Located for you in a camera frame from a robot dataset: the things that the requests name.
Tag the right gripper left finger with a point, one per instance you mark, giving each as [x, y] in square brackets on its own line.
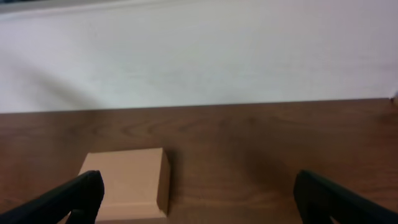
[79, 200]

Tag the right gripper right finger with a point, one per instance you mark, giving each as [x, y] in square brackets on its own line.
[320, 200]

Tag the cardboard box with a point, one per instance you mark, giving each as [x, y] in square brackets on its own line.
[136, 183]

